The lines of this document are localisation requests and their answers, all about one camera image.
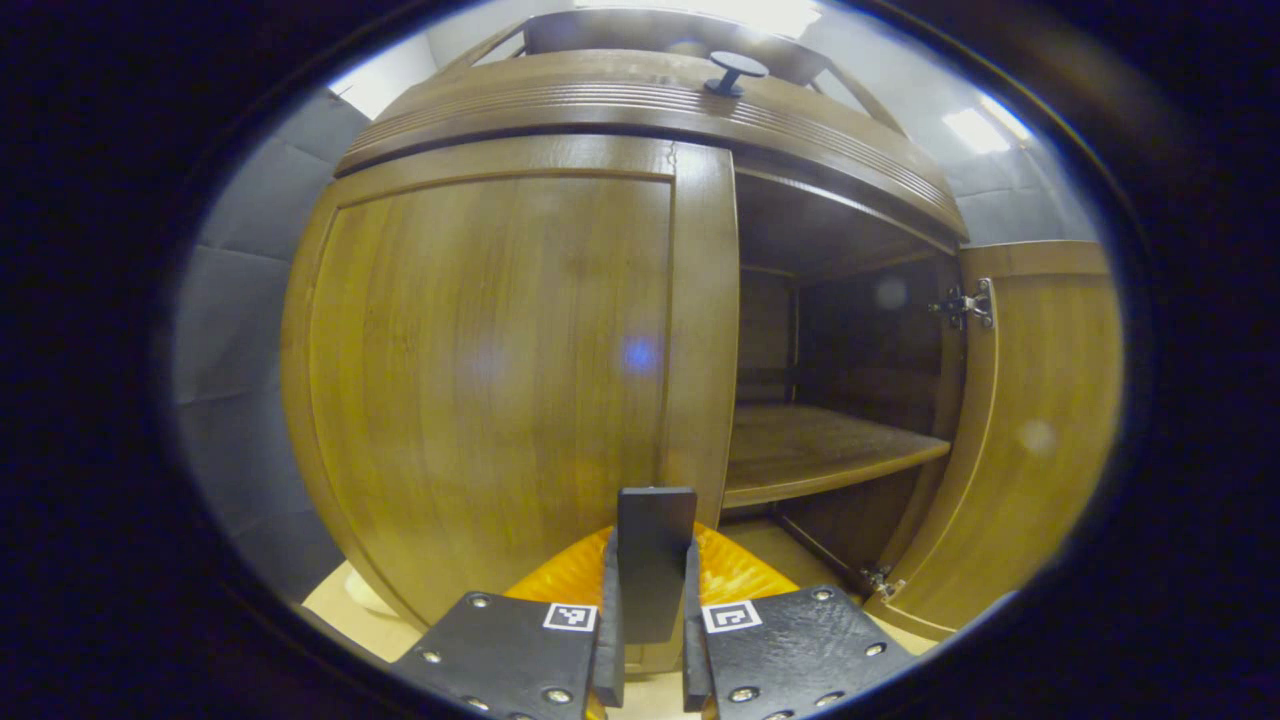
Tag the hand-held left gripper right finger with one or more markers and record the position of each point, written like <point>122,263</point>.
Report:
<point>800,650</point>

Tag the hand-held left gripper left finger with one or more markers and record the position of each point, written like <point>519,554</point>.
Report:
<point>500,650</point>

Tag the wooden shoe cabinet door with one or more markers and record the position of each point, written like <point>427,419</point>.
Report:
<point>480,380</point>
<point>1040,400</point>

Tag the wooden double-door shoe cabinet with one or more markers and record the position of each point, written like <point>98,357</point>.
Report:
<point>640,110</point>

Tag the wooden inner cabinet shelf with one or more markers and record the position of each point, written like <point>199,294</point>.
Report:
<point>810,450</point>

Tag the black round cabinet knob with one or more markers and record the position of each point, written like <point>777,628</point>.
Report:
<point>735,70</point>

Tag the cream plush toy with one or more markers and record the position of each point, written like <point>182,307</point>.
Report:
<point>368,595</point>

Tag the small ceiling light panel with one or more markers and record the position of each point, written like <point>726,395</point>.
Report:
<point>978,130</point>

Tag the large ceiling light panel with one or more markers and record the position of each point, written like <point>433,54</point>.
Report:
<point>740,12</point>

